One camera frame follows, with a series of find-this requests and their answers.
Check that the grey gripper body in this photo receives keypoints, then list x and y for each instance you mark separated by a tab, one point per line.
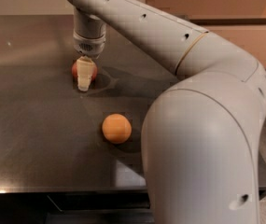
88	46

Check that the red apple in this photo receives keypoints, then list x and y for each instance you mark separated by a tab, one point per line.
74	72

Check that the orange fruit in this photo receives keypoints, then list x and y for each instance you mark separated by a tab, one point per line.
116	129

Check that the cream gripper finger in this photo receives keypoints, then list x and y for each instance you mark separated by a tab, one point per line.
85	70

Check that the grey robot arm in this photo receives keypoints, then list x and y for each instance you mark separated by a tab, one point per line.
200	138

